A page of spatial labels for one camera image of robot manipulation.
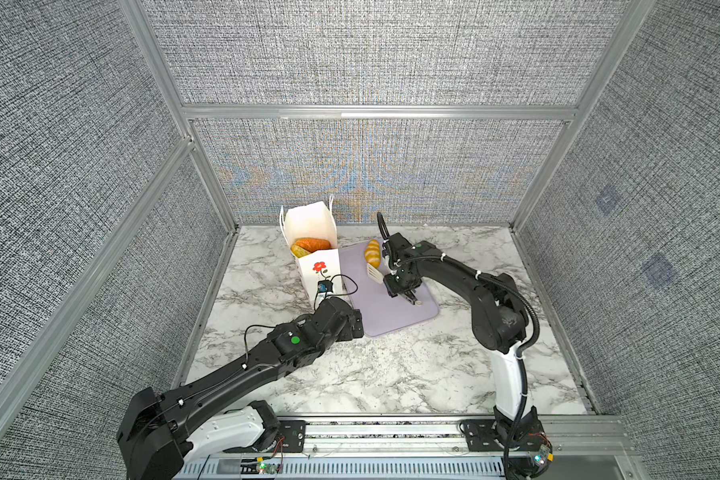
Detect small golden bread roll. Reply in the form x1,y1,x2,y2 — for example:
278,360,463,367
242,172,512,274
364,239,382,269

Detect striped croissant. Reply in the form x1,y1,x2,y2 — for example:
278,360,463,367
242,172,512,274
290,244,311,258

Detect orange triangular pastry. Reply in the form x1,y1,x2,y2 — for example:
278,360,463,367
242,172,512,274
292,237,333,253

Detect white steel food tongs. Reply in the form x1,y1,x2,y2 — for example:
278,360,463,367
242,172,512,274
366,264,422,306

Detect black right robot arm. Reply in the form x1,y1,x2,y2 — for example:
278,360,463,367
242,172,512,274
382,233,540,439

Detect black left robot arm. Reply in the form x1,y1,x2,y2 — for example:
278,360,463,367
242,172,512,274
116,297,364,479

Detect lilac plastic tray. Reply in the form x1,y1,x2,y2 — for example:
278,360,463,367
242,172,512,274
338,239,441,338

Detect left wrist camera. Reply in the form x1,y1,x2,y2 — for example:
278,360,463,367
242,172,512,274
316,279,333,297

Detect black corrugated cable conduit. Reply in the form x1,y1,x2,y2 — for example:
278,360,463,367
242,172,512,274
376,211,541,480

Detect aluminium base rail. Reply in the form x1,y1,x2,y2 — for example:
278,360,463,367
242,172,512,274
131,413,643,480

